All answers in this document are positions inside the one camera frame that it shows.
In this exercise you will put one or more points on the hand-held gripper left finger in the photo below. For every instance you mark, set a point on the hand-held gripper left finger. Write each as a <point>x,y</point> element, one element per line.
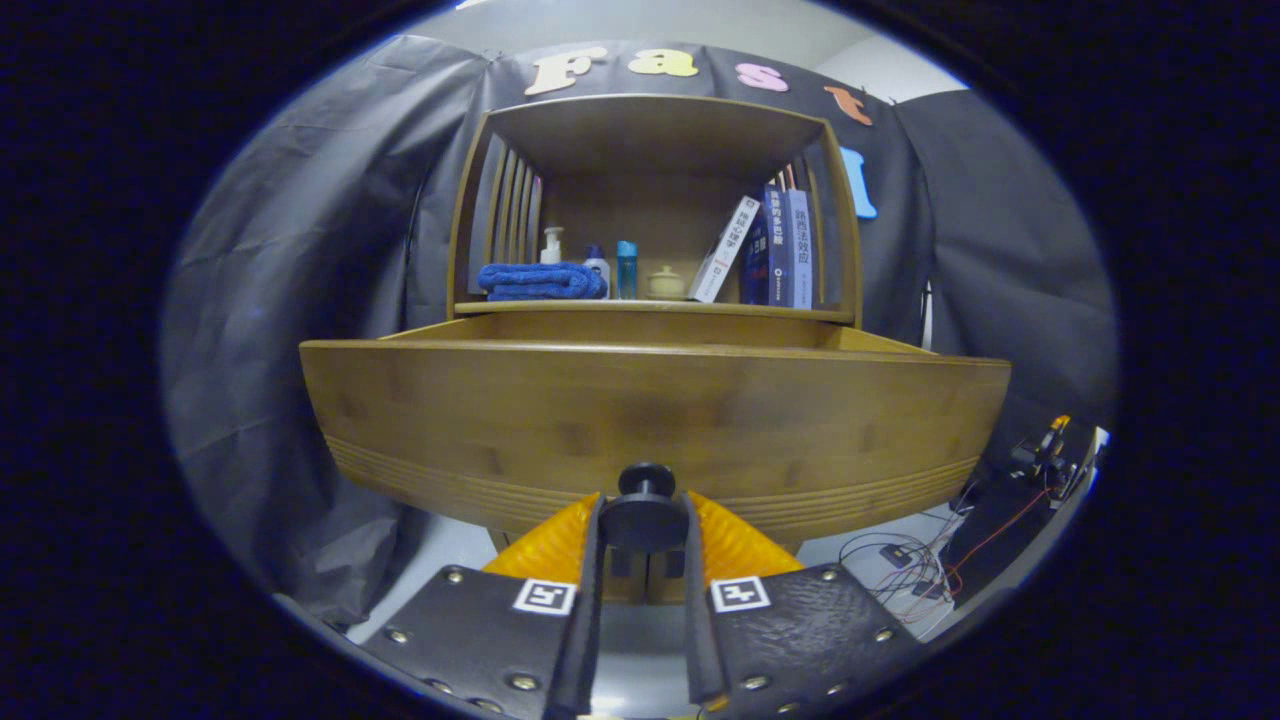
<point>585,620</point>

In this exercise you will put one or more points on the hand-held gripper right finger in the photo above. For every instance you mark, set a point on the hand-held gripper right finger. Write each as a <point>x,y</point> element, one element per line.
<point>700,620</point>

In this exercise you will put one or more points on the wooden drawer with black knob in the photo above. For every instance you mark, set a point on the wooden drawer with black knob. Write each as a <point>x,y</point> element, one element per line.
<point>650,410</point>

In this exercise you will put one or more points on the wooden cabinet door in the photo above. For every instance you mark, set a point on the wooden cabinet door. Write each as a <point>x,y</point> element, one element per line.
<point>638,590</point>
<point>658,590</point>

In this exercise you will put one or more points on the wooden countertop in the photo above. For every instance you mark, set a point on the wooden countertop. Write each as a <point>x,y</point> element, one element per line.
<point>680,306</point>

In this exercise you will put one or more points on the wooden cabinet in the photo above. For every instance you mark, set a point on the wooden cabinet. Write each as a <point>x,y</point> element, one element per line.
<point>650,200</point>

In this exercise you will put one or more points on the beige lidded teacup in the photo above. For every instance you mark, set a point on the beige lidded teacup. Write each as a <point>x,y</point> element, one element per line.
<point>667,285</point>

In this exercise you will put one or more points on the blue folded towel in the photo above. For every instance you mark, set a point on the blue folded towel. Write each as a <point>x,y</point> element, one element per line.
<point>540,282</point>

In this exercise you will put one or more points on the clear blue bottle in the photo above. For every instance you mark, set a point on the clear blue bottle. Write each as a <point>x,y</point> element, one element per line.
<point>627,270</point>

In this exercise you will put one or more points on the white bottle with blue cap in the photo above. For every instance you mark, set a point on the white bottle with blue cap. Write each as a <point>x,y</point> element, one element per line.
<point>599,265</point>

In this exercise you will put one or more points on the white pump bottle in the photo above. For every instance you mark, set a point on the white pump bottle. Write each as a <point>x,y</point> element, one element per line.
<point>551,252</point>

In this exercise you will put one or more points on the white book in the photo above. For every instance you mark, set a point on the white book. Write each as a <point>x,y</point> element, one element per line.
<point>725,250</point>

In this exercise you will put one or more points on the dark blue book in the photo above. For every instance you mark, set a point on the dark blue book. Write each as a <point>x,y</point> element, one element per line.
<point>770,250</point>

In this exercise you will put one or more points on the black device with orange part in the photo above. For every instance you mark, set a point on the black device with orange part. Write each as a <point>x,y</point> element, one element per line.
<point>1045,460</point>

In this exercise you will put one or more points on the light blue book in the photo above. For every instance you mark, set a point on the light blue book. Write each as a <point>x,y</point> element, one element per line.
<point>799,250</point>

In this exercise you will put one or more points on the white panel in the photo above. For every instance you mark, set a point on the white panel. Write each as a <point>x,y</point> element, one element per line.
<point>1102,450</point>

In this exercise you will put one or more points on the black backdrop cloth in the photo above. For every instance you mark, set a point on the black backdrop cloth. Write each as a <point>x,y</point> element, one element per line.
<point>300,250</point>

